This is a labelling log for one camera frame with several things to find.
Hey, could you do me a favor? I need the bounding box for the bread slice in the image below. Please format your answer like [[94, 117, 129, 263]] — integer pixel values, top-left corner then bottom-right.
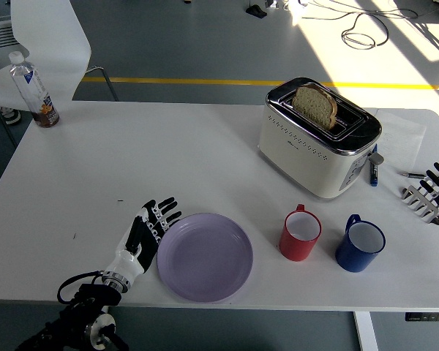
[[291, 83, 339, 131]]

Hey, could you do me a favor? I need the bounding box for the purple plate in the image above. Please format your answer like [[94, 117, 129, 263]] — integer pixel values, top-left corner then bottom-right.
[[156, 213, 254, 303]]

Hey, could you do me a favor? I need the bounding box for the cream toaster with chrome lid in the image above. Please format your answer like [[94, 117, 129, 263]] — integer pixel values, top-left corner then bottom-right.
[[258, 76, 385, 201]]

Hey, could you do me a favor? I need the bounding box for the black table control panel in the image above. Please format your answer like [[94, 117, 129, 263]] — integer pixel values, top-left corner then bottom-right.
[[405, 312, 439, 322]]

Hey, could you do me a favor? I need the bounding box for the black floor cable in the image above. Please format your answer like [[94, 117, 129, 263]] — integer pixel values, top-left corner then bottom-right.
[[299, 0, 420, 50]]

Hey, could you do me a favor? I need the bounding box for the person's shoe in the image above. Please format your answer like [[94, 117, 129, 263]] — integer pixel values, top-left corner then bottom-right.
[[0, 105, 23, 126]]

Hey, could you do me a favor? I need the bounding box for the white table leg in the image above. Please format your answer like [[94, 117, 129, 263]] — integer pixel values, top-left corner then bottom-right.
[[353, 311, 380, 351]]

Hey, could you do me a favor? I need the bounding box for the blue mug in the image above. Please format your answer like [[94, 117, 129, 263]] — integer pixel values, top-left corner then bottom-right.
[[334, 214, 386, 273]]

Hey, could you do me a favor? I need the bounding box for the black wedge-shaped floor object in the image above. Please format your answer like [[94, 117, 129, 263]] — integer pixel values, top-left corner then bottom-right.
[[244, 0, 269, 19]]

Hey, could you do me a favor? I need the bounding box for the clear plastic drink bottle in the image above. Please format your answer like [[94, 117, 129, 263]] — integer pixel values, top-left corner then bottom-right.
[[8, 51, 61, 129]]

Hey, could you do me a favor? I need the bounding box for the silver metal toast rack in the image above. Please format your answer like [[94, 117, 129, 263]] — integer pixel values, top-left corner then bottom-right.
[[400, 182, 439, 226]]

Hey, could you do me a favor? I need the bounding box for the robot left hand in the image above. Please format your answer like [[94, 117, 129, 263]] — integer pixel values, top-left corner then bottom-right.
[[105, 197, 183, 284]]

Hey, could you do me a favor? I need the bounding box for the blue marker pen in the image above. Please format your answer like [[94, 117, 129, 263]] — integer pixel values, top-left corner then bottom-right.
[[368, 143, 380, 187]]

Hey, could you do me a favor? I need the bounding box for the red mug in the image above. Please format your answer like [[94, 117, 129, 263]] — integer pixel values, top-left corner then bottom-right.
[[278, 203, 323, 263]]

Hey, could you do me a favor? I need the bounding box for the white paper sheet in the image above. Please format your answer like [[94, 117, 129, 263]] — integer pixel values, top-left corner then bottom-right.
[[375, 109, 427, 171]]

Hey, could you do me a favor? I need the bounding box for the white chair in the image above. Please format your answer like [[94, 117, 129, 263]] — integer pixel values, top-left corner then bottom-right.
[[0, 0, 120, 147]]

